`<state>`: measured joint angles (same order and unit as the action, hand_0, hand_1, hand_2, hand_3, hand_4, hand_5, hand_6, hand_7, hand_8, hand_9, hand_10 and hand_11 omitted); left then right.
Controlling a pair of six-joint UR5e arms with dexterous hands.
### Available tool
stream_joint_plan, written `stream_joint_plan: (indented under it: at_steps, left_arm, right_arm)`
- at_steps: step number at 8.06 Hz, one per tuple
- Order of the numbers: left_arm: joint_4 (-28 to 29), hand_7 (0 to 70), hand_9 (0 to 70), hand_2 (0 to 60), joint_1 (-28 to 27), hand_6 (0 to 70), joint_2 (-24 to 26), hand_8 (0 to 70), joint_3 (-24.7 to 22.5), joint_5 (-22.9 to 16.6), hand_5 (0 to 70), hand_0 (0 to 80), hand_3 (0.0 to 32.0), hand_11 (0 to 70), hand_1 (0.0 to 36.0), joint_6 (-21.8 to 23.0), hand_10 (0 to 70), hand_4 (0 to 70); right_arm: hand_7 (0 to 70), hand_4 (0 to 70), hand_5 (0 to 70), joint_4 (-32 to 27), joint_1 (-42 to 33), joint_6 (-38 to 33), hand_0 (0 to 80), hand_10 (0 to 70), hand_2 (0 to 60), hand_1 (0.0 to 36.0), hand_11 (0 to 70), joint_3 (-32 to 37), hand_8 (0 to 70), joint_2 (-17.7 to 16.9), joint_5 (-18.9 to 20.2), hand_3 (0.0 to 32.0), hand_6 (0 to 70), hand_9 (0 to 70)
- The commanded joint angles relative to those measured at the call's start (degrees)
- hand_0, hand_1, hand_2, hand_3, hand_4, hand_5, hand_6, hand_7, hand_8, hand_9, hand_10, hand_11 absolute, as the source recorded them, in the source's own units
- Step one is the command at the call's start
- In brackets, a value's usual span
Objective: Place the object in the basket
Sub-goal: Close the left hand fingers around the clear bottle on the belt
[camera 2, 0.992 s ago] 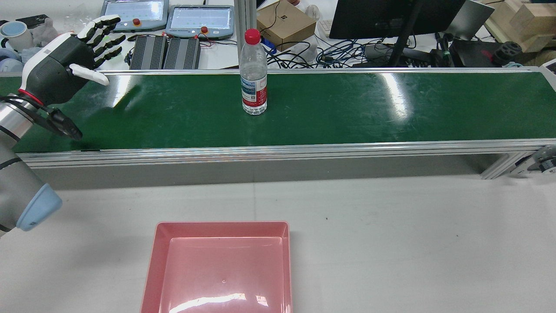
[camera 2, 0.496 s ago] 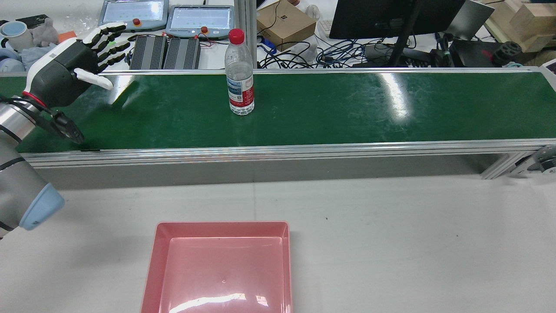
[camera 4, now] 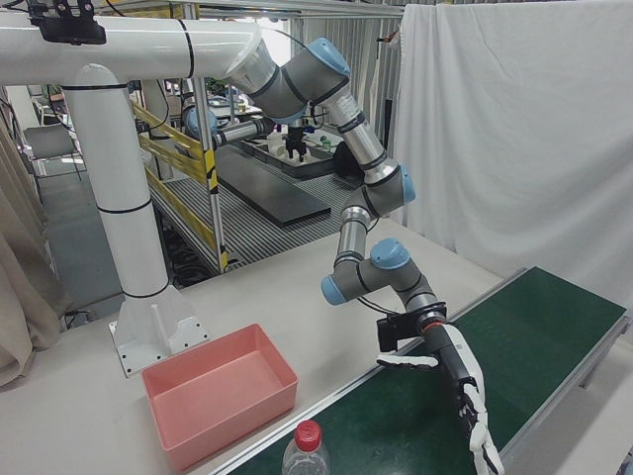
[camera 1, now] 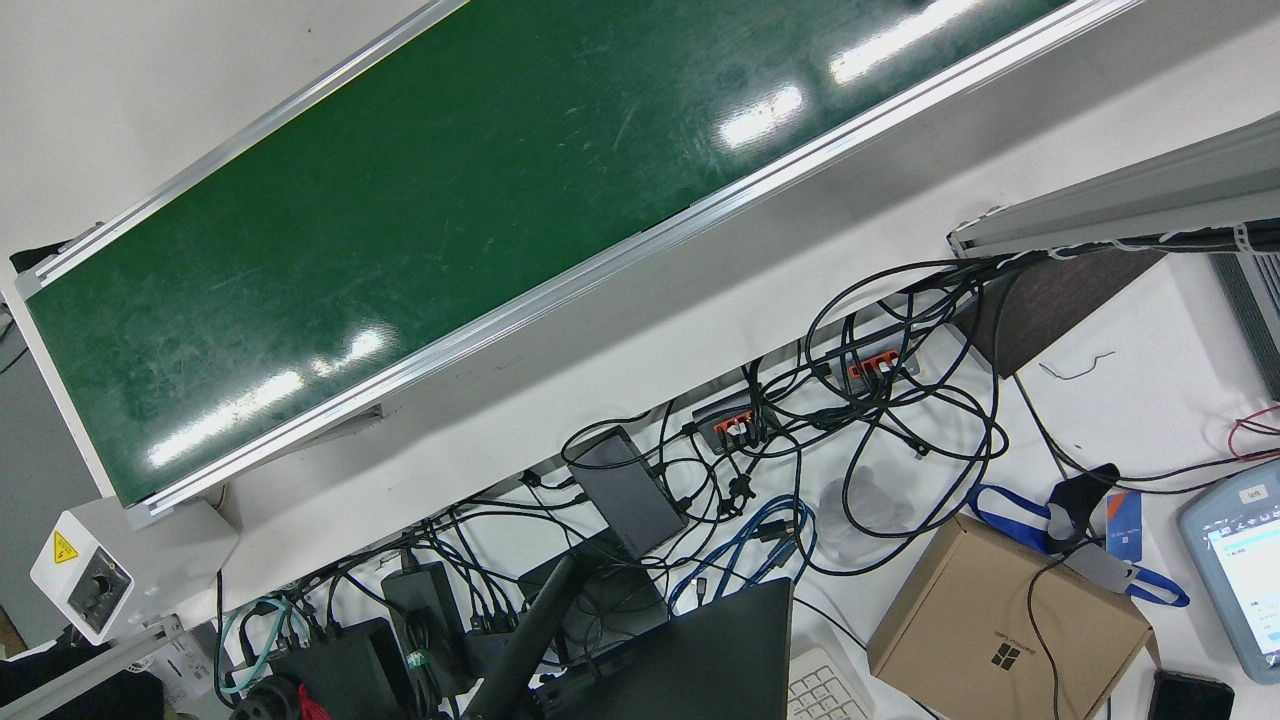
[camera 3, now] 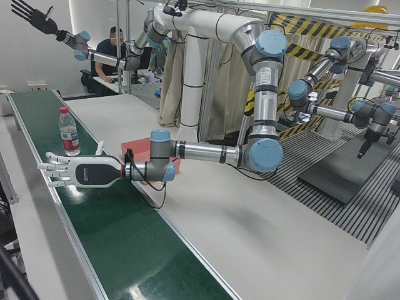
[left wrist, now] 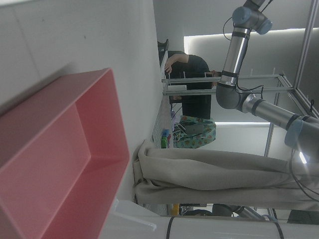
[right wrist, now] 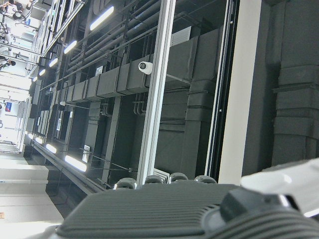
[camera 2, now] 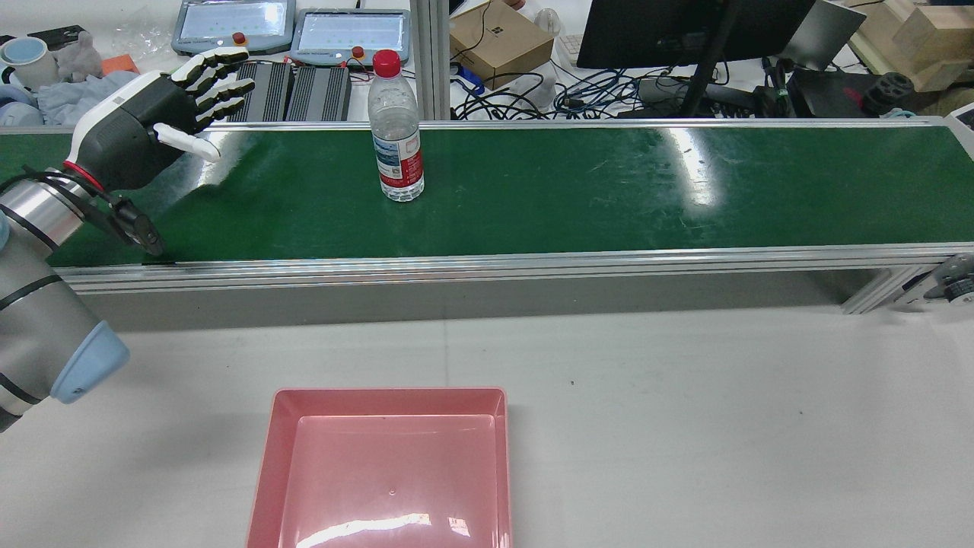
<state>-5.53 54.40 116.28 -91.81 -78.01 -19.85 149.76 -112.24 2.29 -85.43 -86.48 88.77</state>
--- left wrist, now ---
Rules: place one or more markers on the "right UR5e robot arm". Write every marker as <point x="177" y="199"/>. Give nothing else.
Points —
<point x="234" y="57"/>

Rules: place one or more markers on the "pink plastic basket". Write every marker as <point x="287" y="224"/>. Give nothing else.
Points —
<point x="49" y="161"/>

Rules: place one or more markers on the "small blue item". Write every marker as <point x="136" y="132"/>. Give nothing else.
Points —
<point x="165" y="133"/>

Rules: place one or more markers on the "small green item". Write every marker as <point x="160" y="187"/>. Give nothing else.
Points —
<point x="164" y="143"/>

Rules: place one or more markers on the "black computer monitor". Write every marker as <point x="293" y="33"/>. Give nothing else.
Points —
<point x="197" y="107"/>

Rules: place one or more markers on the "green patterned bag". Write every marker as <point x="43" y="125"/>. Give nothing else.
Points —
<point x="199" y="142"/>

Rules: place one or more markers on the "seated person black shirt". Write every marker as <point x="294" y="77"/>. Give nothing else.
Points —
<point x="194" y="72"/>

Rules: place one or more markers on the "white office desk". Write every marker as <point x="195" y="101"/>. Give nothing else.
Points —
<point x="164" y="59"/>

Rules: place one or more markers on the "beige curtain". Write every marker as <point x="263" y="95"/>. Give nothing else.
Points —
<point x="199" y="174"/>

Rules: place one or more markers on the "black office chair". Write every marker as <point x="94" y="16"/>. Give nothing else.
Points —
<point x="164" y="44"/>

